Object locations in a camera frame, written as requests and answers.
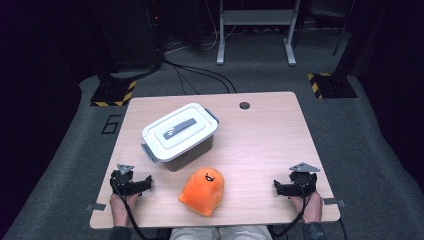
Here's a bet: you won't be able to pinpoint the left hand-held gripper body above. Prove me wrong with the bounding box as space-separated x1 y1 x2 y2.
109 163 144 197

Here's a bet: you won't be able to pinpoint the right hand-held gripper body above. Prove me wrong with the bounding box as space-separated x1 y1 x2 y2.
288 162 321 199

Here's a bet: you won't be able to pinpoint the clear brown storage box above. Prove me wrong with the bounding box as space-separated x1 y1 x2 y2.
140 107 220 173

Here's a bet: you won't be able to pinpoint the orange plush toy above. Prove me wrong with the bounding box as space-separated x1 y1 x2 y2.
177 166 226 218

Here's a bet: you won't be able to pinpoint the white storage box lid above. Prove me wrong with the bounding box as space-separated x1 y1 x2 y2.
141 102 220 163

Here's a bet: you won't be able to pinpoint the person's left hand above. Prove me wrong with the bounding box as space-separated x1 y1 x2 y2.
109 192 142 228

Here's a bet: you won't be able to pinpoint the person's right hand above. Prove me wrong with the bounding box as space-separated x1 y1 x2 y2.
290 190 324 224

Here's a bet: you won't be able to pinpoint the grey tape strip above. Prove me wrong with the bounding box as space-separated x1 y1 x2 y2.
85 202 107 213
322 197 347 207

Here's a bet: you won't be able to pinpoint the person's legs in light trousers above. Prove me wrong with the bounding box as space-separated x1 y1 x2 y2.
169 225 274 240

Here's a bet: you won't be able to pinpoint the dark equipment cabinet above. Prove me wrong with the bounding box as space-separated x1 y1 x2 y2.
88 0 165 74

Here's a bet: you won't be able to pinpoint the white metal stand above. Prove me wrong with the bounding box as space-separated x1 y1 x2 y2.
215 0 303 67

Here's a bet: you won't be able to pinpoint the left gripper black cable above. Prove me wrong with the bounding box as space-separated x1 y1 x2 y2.
112 179 149 240

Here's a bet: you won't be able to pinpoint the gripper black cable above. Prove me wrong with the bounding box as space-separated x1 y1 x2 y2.
112 179 149 240
271 181 314 238

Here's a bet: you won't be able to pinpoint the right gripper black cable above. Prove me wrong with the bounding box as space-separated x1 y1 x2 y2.
271 181 314 238

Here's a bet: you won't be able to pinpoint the black base plate striped edge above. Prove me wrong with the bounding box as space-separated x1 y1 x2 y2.
307 72 359 100
89 79 138 108

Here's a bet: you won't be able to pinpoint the black floor cables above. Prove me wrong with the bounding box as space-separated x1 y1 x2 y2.
162 57 238 96

